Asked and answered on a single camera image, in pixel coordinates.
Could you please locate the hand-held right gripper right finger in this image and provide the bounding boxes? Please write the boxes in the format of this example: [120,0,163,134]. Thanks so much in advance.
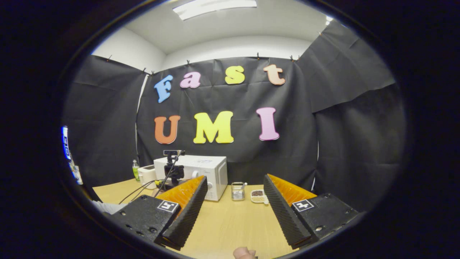
[263,174,361,250]

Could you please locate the white microwave oven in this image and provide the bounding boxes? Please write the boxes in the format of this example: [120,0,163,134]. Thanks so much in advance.
[154,155,228,201]

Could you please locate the black backdrop cloth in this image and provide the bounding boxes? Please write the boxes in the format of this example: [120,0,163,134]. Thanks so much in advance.
[62,20,406,213]

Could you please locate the ceiling light panel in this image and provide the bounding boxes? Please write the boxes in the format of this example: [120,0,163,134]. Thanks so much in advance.
[172,0,258,21]

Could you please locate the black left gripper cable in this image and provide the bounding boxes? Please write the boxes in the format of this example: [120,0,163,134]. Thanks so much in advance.
[119,180,158,205]

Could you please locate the metal mesh container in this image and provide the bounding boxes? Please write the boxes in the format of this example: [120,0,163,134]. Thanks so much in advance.
[231,182,246,201]

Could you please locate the white divided bean tray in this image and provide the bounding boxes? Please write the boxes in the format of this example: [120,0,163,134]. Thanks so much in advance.
[250,190,269,205]

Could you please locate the blue and white board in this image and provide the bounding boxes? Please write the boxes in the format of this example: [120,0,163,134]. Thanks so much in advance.
[61,126,83,185]

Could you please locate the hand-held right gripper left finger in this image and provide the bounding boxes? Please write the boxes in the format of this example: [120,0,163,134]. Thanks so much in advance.
[107,175,208,251]

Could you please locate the white toaster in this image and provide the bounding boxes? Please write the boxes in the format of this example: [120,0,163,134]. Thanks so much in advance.
[138,165,157,190]

